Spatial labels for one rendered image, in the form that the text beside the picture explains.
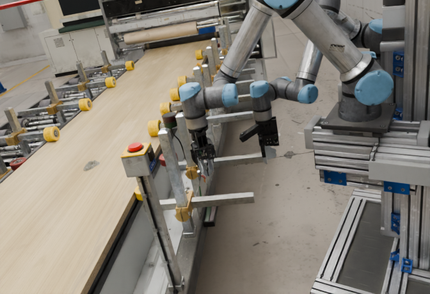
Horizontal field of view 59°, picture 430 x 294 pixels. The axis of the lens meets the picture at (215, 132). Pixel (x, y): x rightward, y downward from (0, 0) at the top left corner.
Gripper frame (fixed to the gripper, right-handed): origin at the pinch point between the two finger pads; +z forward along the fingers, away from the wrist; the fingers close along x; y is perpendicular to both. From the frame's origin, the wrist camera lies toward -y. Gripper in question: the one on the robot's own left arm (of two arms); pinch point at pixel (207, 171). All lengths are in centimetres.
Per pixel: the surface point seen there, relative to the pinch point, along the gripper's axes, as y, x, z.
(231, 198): 6.4, 6.0, 10.0
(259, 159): -13.4, 24.5, 8.5
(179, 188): 4.6, -11.8, 0.8
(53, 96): -139, -76, -9
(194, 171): -16.2, -3.7, 7.1
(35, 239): 7, -64, 3
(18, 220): -10, -73, 3
